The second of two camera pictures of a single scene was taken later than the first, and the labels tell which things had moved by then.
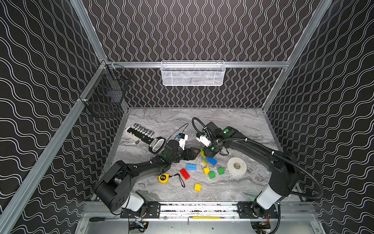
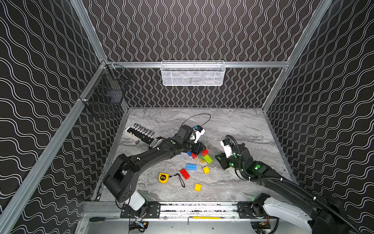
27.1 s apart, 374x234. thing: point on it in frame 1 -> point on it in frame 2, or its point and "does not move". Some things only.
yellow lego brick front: (197, 187) does not move
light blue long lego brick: (192, 166) does not move
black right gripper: (210, 154) -> (222, 160)
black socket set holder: (156, 144) does not move
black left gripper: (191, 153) -> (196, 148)
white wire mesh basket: (193, 73) does not move
